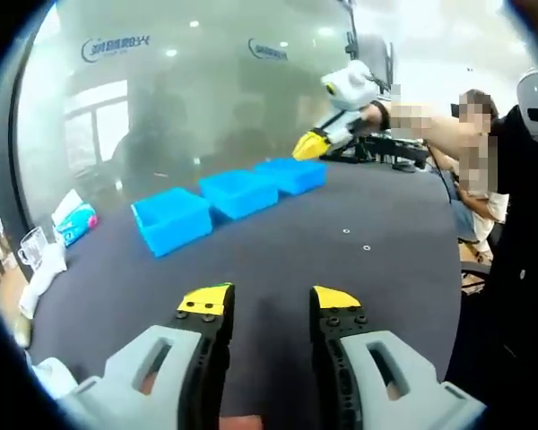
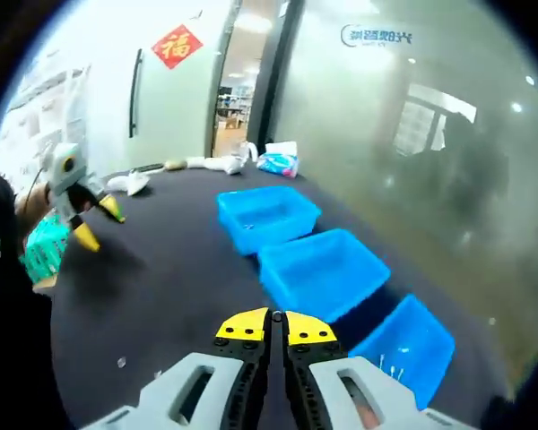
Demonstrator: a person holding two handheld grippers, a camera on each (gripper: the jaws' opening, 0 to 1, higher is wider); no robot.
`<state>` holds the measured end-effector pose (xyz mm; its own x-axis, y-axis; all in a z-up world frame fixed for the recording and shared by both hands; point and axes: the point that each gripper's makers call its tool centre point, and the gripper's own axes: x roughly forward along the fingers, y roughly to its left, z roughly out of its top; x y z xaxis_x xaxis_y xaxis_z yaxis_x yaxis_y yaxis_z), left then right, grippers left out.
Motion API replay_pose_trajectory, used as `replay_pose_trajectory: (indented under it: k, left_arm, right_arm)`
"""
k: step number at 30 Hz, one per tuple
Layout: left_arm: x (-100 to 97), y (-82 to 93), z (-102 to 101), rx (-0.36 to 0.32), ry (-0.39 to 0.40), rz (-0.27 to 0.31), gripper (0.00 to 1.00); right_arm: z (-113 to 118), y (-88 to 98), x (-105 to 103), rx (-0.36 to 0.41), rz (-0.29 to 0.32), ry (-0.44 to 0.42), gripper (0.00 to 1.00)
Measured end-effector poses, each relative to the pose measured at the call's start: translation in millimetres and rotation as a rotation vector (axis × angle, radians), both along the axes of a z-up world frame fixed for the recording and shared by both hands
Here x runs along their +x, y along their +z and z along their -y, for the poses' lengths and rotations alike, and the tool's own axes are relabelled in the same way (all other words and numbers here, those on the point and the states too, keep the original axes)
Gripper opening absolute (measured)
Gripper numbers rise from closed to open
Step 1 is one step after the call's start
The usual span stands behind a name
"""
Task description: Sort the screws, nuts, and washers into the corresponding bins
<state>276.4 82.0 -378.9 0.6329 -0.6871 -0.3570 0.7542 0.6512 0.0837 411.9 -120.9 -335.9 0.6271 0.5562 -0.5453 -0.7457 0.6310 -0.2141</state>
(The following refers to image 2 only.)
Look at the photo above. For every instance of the clear glass cup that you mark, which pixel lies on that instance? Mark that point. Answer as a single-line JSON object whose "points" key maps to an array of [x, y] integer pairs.
{"points": [[249, 152]]}

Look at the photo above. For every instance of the green patterned packet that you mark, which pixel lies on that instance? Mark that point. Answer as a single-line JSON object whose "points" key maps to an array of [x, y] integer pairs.
{"points": [[45, 251]]}

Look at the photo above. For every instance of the flat black object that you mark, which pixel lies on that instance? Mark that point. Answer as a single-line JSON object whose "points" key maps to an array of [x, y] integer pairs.
{"points": [[147, 168]]}

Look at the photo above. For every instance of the white cloth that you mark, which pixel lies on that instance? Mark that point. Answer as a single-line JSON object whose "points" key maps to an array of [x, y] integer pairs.
{"points": [[130, 183], [199, 162]]}

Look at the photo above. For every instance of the white storage shelves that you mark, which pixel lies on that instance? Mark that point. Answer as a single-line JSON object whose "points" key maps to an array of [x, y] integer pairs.
{"points": [[233, 107]]}

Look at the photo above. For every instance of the white wall papers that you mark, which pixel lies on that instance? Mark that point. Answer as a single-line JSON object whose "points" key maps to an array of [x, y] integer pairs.
{"points": [[49, 112]]}

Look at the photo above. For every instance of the small metal screw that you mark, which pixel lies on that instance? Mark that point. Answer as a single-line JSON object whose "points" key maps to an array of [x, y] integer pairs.
{"points": [[380, 359], [396, 371]]}

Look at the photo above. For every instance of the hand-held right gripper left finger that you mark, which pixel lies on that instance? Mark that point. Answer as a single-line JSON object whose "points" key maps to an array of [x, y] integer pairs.
{"points": [[193, 389]]}

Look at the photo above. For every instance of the white plastic bag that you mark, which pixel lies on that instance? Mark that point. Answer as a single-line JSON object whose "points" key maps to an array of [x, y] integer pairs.
{"points": [[228, 165]]}

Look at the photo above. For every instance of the red paper decoration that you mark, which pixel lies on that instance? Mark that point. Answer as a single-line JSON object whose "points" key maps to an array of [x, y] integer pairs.
{"points": [[177, 46]]}

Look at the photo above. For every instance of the blue plastic bin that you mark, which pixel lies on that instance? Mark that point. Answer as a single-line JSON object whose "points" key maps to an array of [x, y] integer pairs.
{"points": [[269, 215], [323, 273], [408, 345]]}

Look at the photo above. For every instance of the blue white tissue pack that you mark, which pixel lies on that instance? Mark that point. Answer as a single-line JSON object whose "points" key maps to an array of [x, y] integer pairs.
{"points": [[278, 161]]}

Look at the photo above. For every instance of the person's left hand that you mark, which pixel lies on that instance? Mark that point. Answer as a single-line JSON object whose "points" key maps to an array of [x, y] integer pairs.
{"points": [[35, 202]]}

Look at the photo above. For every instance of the robot body black white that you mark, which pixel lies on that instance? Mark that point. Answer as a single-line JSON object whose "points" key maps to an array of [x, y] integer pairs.
{"points": [[18, 322]]}

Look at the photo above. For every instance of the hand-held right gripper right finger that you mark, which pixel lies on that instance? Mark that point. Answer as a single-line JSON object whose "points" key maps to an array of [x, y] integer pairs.
{"points": [[363, 394]]}

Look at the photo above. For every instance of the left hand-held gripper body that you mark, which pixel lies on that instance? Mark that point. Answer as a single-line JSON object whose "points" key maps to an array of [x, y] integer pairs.
{"points": [[69, 179]]}

